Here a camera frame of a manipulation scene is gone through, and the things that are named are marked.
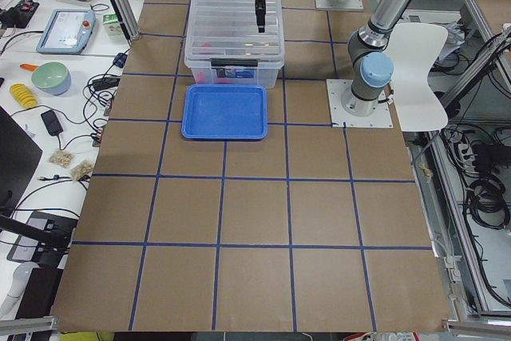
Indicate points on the green milk carton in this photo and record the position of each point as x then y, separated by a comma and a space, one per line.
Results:
111, 25

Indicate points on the clear plastic box lid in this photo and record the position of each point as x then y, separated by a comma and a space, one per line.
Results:
235, 13

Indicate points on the black box latch handle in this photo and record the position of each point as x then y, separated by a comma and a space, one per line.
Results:
233, 62

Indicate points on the black power adapter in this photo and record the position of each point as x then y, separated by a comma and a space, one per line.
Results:
52, 123

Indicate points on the blue plastic tray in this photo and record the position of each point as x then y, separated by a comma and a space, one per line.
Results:
225, 113

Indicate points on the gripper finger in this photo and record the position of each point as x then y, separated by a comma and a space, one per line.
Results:
262, 16
257, 13

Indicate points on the green blue bowl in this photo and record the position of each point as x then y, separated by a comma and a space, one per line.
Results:
53, 78

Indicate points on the toy carrot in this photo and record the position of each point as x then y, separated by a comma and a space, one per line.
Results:
28, 67

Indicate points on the near teach pendant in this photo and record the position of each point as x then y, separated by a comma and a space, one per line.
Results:
67, 32

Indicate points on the white chair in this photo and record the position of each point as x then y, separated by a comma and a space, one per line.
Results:
413, 48

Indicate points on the clear plastic storage box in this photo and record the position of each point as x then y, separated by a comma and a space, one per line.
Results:
233, 73

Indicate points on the snack bag on desk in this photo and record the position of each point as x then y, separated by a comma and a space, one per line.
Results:
84, 168
61, 158

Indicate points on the black monitor on desk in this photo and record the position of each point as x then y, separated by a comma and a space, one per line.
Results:
20, 156

